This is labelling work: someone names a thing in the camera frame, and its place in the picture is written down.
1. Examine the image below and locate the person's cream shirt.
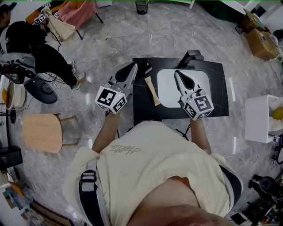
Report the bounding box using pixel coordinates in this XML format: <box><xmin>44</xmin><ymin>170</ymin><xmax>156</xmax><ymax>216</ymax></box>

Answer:
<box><xmin>64</xmin><ymin>121</ymin><xmax>244</xmax><ymax>226</ymax></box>

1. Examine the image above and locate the black soap dispenser bottle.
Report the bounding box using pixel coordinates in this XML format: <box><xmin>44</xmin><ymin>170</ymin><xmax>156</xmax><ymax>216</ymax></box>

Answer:
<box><xmin>141</xmin><ymin>59</ymin><xmax>153</xmax><ymax>75</ymax></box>

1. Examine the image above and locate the black faucet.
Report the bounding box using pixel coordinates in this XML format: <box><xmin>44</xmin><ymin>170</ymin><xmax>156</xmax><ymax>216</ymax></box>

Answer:
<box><xmin>177</xmin><ymin>49</ymin><xmax>205</xmax><ymax>69</ymax></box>

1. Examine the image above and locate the black grey buckled harness strap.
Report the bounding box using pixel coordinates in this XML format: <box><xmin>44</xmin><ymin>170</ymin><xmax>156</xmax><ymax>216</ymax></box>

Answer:
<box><xmin>78</xmin><ymin>169</ymin><xmax>105</xmax><ymax>226</ymax></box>

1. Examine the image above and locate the person's right forearm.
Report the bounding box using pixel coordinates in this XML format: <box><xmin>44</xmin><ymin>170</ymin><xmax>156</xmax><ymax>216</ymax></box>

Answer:
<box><xmin>189</xmin><ymin>117</ymin><xmax>213</xmax><ymax>155</ymax></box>

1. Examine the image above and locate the white floor cable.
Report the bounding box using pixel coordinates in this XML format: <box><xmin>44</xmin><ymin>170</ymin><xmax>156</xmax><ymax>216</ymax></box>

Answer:
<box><xmin>224</xmin><ymin>154</ymin><xmax>260</xmax><ymax>166</ymax></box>

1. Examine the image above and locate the white square box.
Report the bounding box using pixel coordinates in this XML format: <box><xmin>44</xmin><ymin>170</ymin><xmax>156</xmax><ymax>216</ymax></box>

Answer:
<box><xmin>244</xmin><ymin>94</ymin><xmax>283</xmax><ymax>144</ymax></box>

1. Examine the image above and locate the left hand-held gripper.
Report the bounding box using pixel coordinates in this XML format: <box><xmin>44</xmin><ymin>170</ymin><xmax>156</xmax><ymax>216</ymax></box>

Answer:
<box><xmin>94</xmin><ymin>62</ymin><xmax>139</xmax><ymax>115</ymax></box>

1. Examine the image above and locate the clutter of small packets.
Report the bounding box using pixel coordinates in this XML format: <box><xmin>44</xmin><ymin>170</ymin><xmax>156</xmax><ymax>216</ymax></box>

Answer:
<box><xmin>3</xmin><ymin>182</ymin><xmax>43</xmax><ymax>222</ymax></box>

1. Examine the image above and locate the beige paper piece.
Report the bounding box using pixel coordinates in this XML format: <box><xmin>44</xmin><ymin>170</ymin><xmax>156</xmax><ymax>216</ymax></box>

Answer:
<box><xmin>144</xmin><ymin>76</ymin><xmax>161</xmax><ymax>107</ymax></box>

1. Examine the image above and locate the white sink basin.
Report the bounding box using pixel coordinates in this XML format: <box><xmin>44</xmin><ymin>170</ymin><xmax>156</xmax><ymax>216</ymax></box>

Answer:
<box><xmin>157</xmin><ymin>68</ymin><xmax>212</xmax><ymax>109</ymax></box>

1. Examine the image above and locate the person's left forearm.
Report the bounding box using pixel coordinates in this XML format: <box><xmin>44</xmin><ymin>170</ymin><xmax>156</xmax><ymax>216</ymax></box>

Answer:
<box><xmin>92</xmin><ymin>112</ymin><xmax>120</xmax><ymax>154</ymax></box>

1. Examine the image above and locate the cream cloth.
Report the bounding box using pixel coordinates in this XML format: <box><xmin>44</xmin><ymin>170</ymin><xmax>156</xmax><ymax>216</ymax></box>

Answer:
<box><xmin>42</xmin><ymin>7</ymin><xmax>76</xmax><ymax>43</ymax></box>

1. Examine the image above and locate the open cardboard box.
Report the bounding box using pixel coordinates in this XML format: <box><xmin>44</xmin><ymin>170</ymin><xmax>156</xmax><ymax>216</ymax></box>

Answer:
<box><xmin>239</xmin><ymin>8</ymin><xmax>265</xmax><ymax>34</ymax></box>

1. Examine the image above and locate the black tripod equipment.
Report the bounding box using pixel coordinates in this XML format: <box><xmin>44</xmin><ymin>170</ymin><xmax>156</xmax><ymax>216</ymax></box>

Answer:
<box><xmin>247</xmin><ymin>173</ymin><xmax>283</xmax><ymax>222</ymax></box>

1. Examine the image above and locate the black mesh trash bin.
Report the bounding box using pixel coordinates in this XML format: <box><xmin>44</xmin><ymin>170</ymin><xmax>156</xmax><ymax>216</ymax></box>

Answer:
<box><xmin>135</xmin><ymin>0</ymin><xmax>149</xmax><ymax>15</ymax></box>

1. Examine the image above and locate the black harness shoulder strap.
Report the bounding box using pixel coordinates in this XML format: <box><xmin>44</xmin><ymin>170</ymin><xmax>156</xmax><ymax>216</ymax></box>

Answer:
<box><xmin>220</xmin><ymin>167</ymin><xmax>244</xmax><ymax>206</ymax></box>

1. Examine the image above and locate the person's bare chest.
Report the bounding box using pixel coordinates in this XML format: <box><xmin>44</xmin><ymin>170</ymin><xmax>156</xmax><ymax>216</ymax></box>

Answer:
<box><xmin>130</xmin><ymin>177</ymin><xmax>231</xmax><ymax>226</ymax></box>

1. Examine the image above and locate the grey rounded helmet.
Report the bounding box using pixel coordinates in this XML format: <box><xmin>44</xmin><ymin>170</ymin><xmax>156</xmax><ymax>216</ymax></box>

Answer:
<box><xmin>23</xmin><ymin>78</ymin><xmax>59</xmax><ymax>105</ymax></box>

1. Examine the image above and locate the pink cloth chair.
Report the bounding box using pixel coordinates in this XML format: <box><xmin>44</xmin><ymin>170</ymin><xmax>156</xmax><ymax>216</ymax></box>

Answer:
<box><xmin>50</xmin><ymin>0</ymin><xmax>105</xmax><ymax>41</ymax></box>

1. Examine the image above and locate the wooden stool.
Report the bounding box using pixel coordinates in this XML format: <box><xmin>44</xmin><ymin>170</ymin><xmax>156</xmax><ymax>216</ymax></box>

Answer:
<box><xmin>22</xmin><ymin>113</ymin><xmax>78</xmax><ymax>154</ymax></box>

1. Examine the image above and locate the closed cardboard box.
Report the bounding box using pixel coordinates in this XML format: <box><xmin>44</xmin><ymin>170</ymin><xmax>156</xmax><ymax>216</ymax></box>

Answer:
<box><xmin>245</xmin><ymin>27</ymin><xmax>282</xmax><ymax>62</ymax></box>

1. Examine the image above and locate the white round basin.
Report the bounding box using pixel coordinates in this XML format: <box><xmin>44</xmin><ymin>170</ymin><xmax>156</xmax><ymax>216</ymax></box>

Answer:
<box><xmin>2</xmin><ymin>82</ymin><xmax>27</xmax><ymax>110</ymax></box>

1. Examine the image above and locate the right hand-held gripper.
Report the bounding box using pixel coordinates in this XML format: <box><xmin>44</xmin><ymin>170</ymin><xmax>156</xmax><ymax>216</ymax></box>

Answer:
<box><xmin>174</xmin><ymin>70</ymin><xmax>215</xmax><ymax>121</ymax></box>

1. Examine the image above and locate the black box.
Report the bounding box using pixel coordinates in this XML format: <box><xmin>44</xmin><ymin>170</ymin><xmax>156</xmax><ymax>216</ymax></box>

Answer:
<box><xmin>0</xmin><ymin>145</ymin><xmax>23</xmax><ymax>171</ymax></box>

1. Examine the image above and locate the dark bathtub white rim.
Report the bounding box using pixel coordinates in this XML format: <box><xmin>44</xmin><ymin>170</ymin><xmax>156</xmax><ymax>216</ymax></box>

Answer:
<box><xmin>198</xmin><ymin>0</ymin><xmax>246</xmax><ymax>23</ymax></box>

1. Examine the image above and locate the black vanity cabinet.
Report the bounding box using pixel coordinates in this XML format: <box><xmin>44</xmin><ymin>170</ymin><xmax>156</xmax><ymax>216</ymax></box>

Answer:
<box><xmin>132</xmin><ymin>57</ymin><xmax>229</xmax><ymax>125</ymax></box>

